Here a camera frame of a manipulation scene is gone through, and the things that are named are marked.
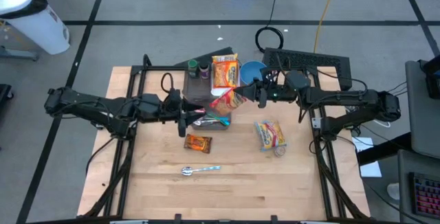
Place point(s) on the red ramen packet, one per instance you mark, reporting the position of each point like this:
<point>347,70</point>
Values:
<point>228,102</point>

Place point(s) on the blue bowl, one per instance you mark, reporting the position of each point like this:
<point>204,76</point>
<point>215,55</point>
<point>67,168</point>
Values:
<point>251,73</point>

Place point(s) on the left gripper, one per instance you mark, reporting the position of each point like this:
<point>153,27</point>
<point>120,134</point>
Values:
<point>172,109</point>

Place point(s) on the white computer mouse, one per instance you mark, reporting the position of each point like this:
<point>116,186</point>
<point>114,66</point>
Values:
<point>393,191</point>

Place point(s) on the green label spice jar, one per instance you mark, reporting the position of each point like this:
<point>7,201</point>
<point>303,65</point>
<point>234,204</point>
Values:
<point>193,67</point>

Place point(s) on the black desk device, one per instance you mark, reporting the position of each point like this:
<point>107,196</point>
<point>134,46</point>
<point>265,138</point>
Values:
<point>431,78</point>

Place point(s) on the purple label spice jar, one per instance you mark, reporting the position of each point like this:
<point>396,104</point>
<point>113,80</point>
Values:
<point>205,70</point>

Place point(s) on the white plastic container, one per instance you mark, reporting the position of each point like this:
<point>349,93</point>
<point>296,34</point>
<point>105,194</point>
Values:
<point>216,91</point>

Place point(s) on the backlit black keyboard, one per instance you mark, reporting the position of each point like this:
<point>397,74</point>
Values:
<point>426,194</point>

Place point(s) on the dark grey plastic bin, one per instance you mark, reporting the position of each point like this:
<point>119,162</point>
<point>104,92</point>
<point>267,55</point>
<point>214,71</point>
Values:
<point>196,91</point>

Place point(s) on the grey plastic utensil tray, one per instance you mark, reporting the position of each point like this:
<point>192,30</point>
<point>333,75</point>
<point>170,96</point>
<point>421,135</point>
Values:
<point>214,128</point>

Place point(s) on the orange chicken ramen packet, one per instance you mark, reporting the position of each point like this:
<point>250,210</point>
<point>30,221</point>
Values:
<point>225,74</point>

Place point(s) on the brown orange snack packet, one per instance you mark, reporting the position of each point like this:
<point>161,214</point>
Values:
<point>197,143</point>

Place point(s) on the white trash can black liner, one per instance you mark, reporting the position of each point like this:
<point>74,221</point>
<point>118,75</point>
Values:
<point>31,21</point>

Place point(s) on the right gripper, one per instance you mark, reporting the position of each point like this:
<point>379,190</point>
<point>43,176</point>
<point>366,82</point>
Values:
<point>278,92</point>

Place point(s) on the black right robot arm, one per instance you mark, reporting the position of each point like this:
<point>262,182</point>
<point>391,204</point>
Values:
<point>343,97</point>

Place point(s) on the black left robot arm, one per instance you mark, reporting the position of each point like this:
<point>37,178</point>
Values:
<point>86,102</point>

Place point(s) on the blue yellow ramen packet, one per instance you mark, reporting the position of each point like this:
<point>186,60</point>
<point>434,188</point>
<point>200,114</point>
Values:
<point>270,134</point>

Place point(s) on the white paper sheet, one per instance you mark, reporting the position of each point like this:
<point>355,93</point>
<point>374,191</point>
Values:
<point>370,169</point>
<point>361,144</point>

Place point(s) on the black metal mount frame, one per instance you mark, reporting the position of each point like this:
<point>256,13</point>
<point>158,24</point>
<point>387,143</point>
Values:
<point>318,162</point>
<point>128,155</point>

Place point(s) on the black perforated panel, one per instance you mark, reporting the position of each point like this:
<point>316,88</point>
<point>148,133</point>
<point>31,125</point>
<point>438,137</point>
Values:
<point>306,60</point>

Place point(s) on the grey side desk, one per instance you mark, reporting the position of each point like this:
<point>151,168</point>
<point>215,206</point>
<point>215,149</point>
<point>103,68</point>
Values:
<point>405,196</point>
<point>423,121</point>

